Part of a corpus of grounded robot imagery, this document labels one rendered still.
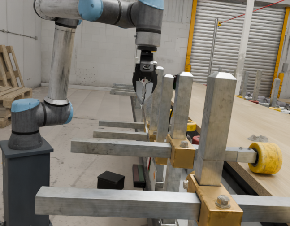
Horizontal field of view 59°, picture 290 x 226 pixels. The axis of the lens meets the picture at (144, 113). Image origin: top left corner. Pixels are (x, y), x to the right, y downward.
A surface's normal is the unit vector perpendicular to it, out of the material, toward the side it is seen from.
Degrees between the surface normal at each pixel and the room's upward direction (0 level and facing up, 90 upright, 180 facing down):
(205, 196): 0
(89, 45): 90
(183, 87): 90
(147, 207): 90
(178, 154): 90
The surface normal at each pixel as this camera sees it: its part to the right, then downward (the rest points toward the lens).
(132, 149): 0.07, 0.21
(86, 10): -0.70, 0.09
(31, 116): 0.65, 0.21
